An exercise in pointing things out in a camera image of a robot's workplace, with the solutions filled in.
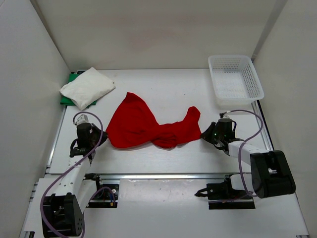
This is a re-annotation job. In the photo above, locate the red t shirt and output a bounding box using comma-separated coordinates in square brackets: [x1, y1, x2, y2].
[106, 92, 202, 149]

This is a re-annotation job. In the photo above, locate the green t shirt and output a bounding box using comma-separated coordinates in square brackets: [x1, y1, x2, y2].
[60, 73, 99, 107]

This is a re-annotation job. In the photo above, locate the white t shirt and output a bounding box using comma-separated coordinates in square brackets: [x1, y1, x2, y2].
[59, 67, 116, 110]

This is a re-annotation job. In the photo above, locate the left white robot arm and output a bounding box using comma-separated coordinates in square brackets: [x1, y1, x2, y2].
[40, 122, 107, 238]

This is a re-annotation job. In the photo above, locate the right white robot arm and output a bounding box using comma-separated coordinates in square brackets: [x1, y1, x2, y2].
[201, 118, 296, 198]

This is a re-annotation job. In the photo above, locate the white plastic basket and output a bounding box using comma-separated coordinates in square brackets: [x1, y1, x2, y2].
[208, 55, 264, 108]

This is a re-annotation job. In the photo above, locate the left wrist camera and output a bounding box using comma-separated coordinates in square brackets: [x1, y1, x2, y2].
[73, 114, 89, 126]

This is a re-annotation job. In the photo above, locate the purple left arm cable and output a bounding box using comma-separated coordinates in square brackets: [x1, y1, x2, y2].
[40, 111, 104, 238]

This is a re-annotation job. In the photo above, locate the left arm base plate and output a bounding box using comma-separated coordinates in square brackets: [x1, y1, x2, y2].
[87, 178, 119, 209]

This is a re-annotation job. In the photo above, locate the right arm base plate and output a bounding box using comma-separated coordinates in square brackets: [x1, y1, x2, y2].
[195, 178, 255, 210]

